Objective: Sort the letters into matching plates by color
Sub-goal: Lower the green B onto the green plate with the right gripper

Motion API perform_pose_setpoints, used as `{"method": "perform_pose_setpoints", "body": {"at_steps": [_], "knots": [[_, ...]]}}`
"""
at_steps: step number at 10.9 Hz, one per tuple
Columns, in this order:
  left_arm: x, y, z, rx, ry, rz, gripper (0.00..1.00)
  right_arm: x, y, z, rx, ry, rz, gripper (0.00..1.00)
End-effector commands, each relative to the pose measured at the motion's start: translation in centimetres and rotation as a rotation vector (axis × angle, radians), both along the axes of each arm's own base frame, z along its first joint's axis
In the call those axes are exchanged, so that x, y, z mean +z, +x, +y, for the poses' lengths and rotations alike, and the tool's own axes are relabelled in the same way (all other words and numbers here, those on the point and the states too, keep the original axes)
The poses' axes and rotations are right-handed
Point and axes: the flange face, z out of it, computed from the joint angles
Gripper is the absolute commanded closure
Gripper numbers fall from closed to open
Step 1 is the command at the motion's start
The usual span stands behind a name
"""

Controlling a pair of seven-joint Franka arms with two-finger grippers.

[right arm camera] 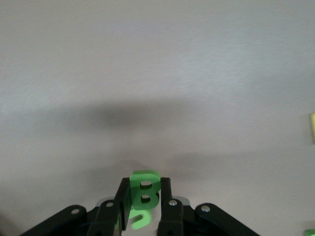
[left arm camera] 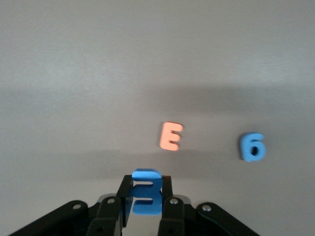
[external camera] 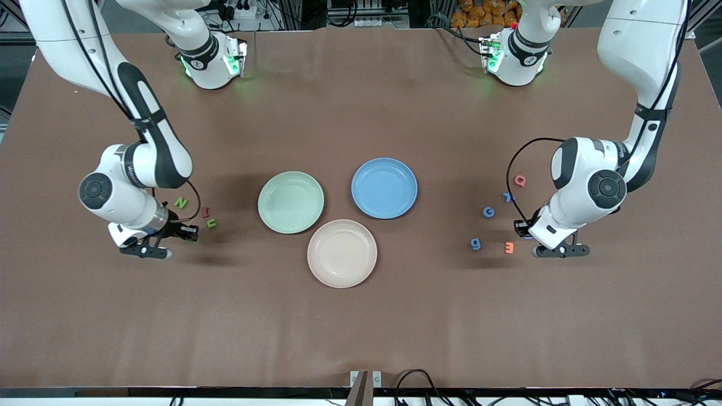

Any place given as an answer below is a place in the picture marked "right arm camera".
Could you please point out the green foam letter B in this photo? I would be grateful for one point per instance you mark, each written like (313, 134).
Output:
(144, 175)

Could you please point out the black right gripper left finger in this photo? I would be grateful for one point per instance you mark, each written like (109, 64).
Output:
(123, 196)

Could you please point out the yellow foam letter K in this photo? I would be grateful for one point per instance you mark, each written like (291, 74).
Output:
(312, 127)

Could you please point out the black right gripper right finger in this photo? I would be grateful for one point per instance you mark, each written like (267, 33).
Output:
(169, 216)

